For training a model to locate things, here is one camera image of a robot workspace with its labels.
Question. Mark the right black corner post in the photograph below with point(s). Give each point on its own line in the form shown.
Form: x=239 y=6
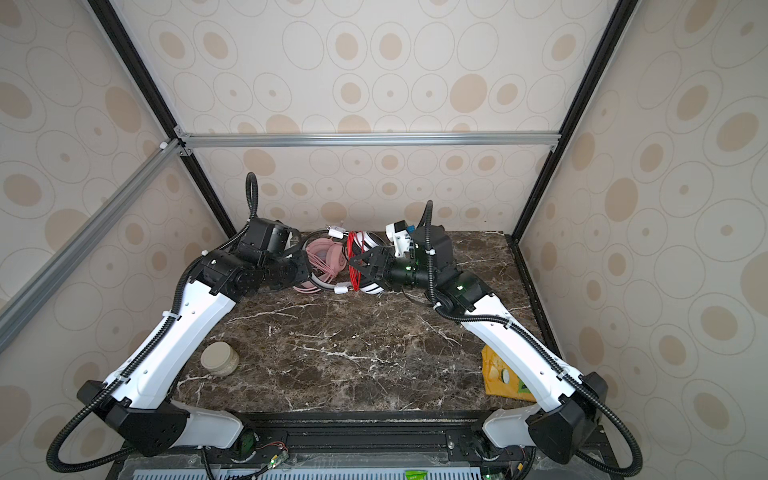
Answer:
x=606 y=46

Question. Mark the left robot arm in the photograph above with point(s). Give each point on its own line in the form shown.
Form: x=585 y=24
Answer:
x=134 y=400

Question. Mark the left black corner post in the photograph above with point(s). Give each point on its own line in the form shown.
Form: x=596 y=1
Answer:
x=107 y=17

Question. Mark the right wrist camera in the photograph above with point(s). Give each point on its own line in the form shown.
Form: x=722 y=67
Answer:
x=399 y=234

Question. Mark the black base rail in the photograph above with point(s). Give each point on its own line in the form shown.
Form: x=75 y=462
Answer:
x=360 y=445

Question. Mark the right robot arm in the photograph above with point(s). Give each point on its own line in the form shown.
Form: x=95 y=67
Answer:
x=569 y=405

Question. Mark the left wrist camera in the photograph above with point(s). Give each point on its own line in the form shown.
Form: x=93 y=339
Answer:
x=271 y=236

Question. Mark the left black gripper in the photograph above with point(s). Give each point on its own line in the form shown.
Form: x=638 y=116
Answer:
x=305 y=274

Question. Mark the left diagonal aluminium rail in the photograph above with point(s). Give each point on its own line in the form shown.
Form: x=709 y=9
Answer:
x=21 y=309

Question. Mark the pink headset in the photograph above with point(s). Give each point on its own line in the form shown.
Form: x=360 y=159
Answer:
x=327 y=261

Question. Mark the yellow snack bag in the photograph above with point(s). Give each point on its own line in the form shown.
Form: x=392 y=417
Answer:
x=500 y=380

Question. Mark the horizontal aluminium rail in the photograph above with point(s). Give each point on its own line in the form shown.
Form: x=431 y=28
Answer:
x=359 y=140

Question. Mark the black corner post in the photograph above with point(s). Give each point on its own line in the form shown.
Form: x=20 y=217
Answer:
x=606 y=46
x=107 y=17

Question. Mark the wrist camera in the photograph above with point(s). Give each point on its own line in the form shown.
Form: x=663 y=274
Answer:
x=399 y=234
x=271 y=236

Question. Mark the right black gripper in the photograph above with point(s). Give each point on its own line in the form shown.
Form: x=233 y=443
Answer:
x=381 y=256

